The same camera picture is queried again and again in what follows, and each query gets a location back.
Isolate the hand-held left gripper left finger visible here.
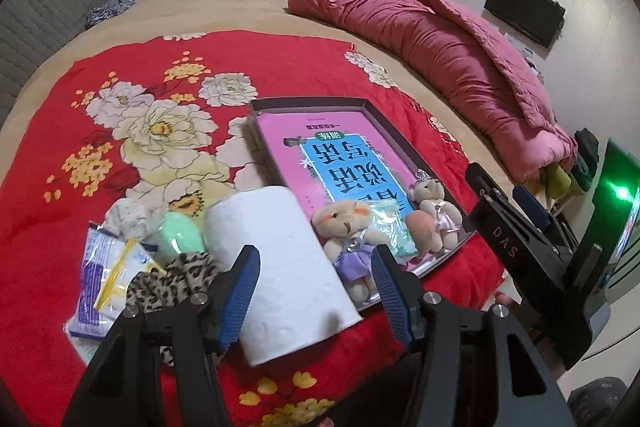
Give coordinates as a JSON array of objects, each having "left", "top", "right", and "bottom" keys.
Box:
[{"left": 62, "top": 244, "right": 262, "bottom": 427}]

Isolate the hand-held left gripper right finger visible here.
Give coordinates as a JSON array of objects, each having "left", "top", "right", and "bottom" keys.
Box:
[{"left": 371, "top": 244, "right": 578, "bottom": 427}]

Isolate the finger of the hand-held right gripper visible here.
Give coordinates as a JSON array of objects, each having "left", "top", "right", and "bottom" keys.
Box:
[
  {"left": 512, "top": 184, "right": 576, "bottom": 253},
  {"left": 465, "top": 163, "right": 596, "bottom": 370}
]

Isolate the white toilet paper roll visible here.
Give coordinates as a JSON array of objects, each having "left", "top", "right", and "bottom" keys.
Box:
[{"left": 204, "top": 186, "right": 363, "bottom": 367}]

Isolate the mint green tissue pack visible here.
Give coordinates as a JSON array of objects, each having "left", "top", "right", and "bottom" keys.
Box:
[{"left": 370, "top": 198, "right": 420, "bottom": 260}]

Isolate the peach makeup sponge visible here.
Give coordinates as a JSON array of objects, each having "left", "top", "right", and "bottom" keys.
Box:
[{"left": 404, "top": 211, "right": 446, "bottom": 255}]

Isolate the leopard print scrunchie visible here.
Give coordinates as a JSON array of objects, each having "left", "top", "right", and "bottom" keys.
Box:
[{"left": 125, "top": 252, "right": 221, "bottom": 368}]

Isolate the plush bear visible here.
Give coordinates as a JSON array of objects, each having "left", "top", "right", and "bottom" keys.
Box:
[
  {"left": 407, "top": 169, "right": 466, "bottom": 250},
  {"left": 311, "top": 201, "right": 386, "bottom": 303}
]

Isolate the green makeup sponge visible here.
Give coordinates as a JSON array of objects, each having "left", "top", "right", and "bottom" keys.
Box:
[{"left": 150, "top": 212, "right": 206, "bottom": 258}]

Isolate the yellow and white packet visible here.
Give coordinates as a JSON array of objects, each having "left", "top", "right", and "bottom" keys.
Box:
[{"left": 94, "top": 239, "right": 166, "bottom": 313}]

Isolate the white patterned sock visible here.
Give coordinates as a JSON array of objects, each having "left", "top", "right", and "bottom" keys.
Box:
[{"left": 103, "top": 198, "right": 149, "bottom": 240}]

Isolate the blue and white packet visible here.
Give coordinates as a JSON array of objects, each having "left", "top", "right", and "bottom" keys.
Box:
[{"left": 65, "top": 222, "right": 131, "bottom": 339}]

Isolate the brown shallow cardboard box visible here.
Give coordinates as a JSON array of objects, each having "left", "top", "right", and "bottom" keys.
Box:
[{"left": 242, "top": 97, "right": 478, "bottom": 280}]

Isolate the green cloth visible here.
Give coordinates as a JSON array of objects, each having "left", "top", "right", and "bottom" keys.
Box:
[{"left": 540, "top": 159, "right": 573, "bottom": 200}]

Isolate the dark green object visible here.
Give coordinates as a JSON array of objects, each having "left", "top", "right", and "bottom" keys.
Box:
[{"left": 571, "top": 128, "right": 601, "bottom": 194}]

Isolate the pink and blue book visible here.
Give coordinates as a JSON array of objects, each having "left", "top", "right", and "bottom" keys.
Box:
[{"left": 256, "top": 109, "right": 426, "bottom": 258}]

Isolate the pink quilt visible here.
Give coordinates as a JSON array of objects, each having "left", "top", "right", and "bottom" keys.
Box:
[{"left": 287, "top": 0, "right": 578, "bottom": 182}]

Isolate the red floral blanket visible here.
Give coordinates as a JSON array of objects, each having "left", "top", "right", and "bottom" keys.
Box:
[{"left": 0, "top": 32, "right": 506, "bottom": 427}]

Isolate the tan bed sheet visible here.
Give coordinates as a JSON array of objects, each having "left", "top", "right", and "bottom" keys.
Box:
[{"left": 0, "top": 0, "right": 516, "bottom": 188}]

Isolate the blue patterned cloth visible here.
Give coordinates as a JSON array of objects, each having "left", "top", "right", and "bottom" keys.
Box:
[{"left": 85, "top": 0, "right": 135, "bottom": 30}]

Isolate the grey quilted cover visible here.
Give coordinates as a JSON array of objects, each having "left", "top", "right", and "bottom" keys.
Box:
[{"left": 0, "top": 0, "right": 118, "bottom": 122}]

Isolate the black wall television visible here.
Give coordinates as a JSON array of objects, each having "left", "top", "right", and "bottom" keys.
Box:
[{"left": 484, "top": 0, "right": 567, "bottom": 48}]

